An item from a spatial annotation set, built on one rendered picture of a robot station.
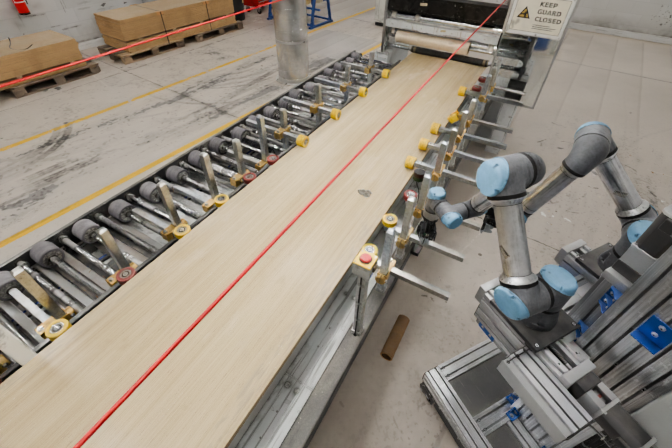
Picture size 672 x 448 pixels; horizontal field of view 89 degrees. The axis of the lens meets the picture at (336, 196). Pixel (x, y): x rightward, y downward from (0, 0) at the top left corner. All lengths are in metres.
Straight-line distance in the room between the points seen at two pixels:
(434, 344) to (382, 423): 0.59
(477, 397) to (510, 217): 1.27
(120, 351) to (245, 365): 0.48
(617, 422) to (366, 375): 1.30
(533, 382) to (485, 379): 0.82
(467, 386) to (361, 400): 0.60
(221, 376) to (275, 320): 0.27
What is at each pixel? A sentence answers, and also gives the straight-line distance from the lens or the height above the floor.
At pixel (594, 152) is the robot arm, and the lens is 1.58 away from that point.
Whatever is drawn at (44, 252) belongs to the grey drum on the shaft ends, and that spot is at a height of 0.85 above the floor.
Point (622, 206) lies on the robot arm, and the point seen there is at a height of 1.27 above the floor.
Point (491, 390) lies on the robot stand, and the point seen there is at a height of 0.21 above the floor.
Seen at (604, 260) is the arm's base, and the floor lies 1.06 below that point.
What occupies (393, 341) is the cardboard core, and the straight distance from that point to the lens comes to 2.40.
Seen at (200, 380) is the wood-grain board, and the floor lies 0.90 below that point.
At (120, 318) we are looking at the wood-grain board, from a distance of 1.72.
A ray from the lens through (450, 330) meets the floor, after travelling 2.62.
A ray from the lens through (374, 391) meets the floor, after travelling 2.36.
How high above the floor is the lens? 2.21
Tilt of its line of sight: 41 degrees down
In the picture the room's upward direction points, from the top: 1 degrees clockwise
